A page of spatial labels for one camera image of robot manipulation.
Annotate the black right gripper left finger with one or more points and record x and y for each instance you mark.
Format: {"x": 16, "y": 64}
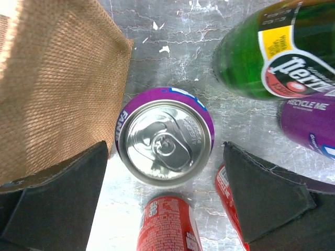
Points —
{"x": 54, "y": 209}

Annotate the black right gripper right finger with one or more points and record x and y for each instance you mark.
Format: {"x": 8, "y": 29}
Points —
{"x": 278, "y": 209}

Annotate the red cola can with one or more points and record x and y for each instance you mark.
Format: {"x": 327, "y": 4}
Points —
{"x": 224, "y": 192}
{"x": 168, "y": 223}

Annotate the purple soda can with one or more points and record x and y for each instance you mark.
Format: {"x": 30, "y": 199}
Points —
{"x": 164, "y": 136}
{"x": 310, "y": 122}

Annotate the burlap canvas tote bag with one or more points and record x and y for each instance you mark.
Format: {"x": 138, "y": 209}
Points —
{"x": 64, "y": 66}

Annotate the green glass bottle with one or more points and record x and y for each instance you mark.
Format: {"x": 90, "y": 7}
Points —
{"x": 283, "y": 51}

